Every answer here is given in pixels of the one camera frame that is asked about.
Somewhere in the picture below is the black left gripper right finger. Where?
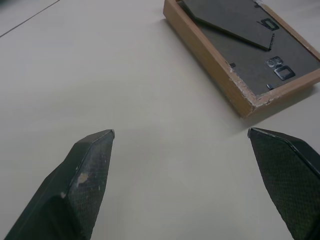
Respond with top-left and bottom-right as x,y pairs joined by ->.
247,127 -> 320,240

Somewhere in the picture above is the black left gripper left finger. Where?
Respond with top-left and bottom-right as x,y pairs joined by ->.
4,129 -> 116,240

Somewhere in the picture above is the wooden picture frame face down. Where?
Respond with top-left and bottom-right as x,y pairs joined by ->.
162,0 -> 320,119

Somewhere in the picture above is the black frame easel stand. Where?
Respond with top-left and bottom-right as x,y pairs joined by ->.
179,0 -> 276,52

